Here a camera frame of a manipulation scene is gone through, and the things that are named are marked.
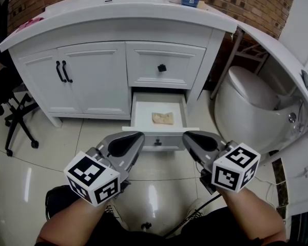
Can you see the tan paper piece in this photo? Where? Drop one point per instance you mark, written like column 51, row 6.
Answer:
column 163, row 118

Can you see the person's left forearm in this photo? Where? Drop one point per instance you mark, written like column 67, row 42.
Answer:
column 69, row 224

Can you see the black square drawer knob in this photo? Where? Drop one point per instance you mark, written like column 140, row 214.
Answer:
column 162, row 68
column 157, row 142

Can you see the wide white cabinet door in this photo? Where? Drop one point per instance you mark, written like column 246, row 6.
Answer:
column 100, row 81

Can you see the white support pole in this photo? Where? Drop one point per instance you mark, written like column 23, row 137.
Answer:
column 227, row 63

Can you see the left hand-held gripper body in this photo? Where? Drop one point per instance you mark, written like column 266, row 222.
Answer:
column 89, row 172

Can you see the person's right forearm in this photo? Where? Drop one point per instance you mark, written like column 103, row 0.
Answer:
column 249, row 214

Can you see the narrow white cabinet door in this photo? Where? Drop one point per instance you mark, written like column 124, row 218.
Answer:
column 38, row 86

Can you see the beige soap bar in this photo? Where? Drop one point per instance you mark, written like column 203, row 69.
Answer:
column 202, row 5

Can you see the white vanity cabinet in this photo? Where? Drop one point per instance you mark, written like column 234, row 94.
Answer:
column 118, row 33

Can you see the closed white drawer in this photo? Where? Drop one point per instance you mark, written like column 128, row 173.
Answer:
column 146, row 65

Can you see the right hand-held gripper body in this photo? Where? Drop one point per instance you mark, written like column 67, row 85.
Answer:
column 231, row 174

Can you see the pink cloth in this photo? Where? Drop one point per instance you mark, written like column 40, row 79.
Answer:
column 30, row 23

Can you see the person's white left shoe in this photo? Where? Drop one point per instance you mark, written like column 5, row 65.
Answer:
column 115, row 218

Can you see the white drawer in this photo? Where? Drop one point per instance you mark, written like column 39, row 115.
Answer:
column 146, row 111
column 146, row 65

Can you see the chrome toilet button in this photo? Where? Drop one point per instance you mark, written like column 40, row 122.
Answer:
column 292, row 117

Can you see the white sink countertop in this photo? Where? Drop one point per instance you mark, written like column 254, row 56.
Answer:
column 118, row 9

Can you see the person's white shoe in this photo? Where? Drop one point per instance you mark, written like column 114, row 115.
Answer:
column 115, row 218
column 195, row 209

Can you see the white toilet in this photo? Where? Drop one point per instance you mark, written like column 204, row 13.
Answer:
column 241, row 114

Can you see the person's black shorts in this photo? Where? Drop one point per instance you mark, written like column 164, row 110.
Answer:
column 143, row 241

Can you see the person's white right shoe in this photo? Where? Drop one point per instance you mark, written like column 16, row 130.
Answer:
column 195, row 209

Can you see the white metal rack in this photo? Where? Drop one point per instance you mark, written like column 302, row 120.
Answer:
column 251, row 54

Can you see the small black floor knob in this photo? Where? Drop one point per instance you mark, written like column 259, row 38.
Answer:
column 146, row 226

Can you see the black office chair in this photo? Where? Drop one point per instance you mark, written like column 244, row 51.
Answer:
column 0, row 81

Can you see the black stool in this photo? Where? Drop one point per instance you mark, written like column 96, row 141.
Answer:
column 57, row 199

